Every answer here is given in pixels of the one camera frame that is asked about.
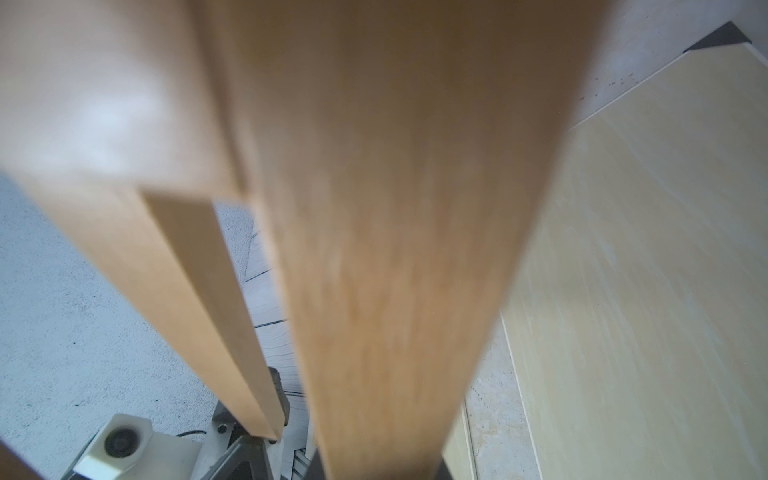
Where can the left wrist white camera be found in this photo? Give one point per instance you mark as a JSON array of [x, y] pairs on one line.
[[127, 447]]

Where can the light wooden board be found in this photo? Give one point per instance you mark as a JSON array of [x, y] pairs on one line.
[[634, 342]]

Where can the wooden easel being assembled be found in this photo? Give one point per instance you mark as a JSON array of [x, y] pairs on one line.
[[396, 154]]

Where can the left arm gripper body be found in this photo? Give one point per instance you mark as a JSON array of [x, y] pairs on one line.
[[230, 452]]

